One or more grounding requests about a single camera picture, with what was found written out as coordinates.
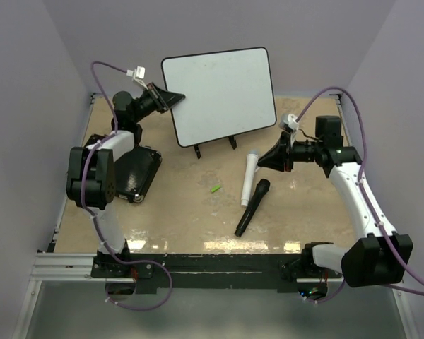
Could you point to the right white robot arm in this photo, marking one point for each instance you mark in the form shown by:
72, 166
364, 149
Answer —
379, 252

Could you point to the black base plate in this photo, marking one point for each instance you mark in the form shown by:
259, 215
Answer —
279, 272

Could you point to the black wire easel stand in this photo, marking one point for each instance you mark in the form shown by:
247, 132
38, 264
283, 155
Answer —
228, 139

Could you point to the green marker cap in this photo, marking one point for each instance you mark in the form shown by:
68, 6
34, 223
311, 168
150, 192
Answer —
215, 188

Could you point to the white microphone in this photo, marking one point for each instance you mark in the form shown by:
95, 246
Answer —
251, 168

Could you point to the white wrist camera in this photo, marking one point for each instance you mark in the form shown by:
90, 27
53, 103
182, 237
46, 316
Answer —
137, 76
289, 123

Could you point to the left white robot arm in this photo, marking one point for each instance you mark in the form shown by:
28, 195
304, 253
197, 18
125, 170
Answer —
110, 236

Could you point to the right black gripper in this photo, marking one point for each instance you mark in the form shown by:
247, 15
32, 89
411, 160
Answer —
278, 157

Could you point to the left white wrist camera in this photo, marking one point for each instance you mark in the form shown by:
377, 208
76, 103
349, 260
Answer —
137, 76

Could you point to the white rectangular whiteboard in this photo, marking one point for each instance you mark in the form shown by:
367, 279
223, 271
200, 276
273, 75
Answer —
227, 93

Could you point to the aluminium frame rail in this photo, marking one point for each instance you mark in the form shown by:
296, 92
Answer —
51, 267

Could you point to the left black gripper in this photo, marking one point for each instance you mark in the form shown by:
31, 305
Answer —
167, 99

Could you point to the black flat case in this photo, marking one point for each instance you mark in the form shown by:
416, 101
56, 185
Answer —
114, 166

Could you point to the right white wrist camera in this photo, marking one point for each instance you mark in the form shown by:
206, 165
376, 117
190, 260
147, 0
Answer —
289, 123

